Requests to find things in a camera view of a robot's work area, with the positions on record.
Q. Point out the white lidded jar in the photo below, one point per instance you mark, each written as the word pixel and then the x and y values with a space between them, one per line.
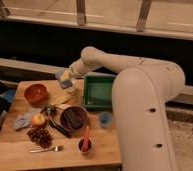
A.
pixel 72 89

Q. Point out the black handled tool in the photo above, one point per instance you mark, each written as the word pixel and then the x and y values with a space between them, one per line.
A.
pixel 50 111

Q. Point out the black block in bowl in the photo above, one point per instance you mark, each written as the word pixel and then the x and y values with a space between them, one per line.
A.
pixel 72 117

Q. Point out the red bowl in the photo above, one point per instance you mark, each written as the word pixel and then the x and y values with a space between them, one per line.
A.
pixel 35 93

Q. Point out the light blue cloth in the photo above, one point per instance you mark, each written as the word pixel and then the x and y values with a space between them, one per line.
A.
pixel 24 120

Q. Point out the red yellow apple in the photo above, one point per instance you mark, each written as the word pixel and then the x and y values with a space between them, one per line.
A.
pixel 38 120

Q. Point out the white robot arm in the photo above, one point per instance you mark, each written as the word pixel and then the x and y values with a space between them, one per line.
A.
pixel 139 93

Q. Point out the orange carrot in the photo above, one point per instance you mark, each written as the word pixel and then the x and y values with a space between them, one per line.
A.
pixel 86 139

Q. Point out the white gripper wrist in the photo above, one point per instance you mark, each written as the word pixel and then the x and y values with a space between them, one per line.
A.
pixel 76 70

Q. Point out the blue plastic cup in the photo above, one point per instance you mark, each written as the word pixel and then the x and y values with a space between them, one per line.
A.
pixel 105 119

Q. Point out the yellow banana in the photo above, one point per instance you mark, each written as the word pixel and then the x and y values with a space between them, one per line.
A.
pixel 61 100

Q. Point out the green plastic tray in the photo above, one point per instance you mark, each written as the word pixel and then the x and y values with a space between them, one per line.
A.
pixel 97 93

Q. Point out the dark small cup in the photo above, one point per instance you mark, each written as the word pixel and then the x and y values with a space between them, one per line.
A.
pixel 80 145

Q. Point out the bunch of dark grapes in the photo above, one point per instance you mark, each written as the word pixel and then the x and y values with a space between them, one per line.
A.
pixel 40 136

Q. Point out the wooden table board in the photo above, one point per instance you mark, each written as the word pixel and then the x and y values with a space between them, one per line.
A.
pixel 15 146

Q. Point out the blue grey sponge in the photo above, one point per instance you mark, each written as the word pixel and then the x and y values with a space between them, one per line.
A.
pixel 63 84

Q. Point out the purple bowl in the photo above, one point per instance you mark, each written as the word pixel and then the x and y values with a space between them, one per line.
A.
pixel 81 113

